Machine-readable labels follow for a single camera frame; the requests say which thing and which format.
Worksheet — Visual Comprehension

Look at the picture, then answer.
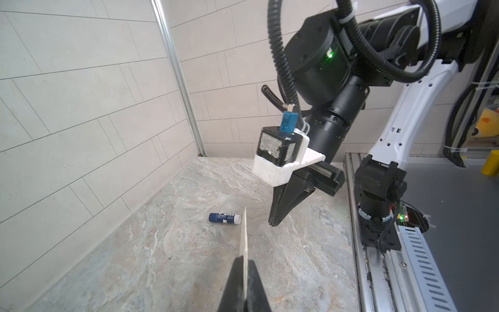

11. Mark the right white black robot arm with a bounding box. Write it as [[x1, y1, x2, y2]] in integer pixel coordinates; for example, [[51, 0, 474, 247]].
[[255, 1, 498, 252]]

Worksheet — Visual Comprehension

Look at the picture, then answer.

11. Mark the right circuit board module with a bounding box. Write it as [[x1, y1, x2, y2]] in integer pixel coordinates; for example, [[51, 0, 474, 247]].
[[396, 202, 430, 233]]

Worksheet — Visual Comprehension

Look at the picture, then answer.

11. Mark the blue white glue stick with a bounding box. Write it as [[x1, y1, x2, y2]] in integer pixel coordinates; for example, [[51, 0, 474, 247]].
[[209, 213, 242, 225]]

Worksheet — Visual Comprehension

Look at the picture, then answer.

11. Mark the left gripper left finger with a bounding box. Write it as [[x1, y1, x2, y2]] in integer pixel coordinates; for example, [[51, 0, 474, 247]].
[[218, 257, 246, 312]]

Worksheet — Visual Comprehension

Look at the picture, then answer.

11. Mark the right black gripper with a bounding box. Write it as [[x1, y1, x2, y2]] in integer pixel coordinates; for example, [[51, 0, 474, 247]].
[[268, 161, 345, 227]]

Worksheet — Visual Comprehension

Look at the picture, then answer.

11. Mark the yellow object behind rig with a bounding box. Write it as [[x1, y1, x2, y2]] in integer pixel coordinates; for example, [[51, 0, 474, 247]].
[[481, 149, 499, 177]]

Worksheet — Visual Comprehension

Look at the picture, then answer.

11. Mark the aluminium mounting rail frame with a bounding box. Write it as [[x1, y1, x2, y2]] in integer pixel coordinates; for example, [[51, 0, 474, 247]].
[[344, 153, 459, 312]]

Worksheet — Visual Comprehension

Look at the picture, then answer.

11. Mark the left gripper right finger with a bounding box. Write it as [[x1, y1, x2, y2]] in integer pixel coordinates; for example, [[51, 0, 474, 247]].
[[246, 260, 272, 312]]

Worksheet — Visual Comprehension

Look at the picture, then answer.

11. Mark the white slotted cable duct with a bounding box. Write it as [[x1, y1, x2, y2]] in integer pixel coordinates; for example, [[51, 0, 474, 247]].
[[399, 226, 457, 311]]

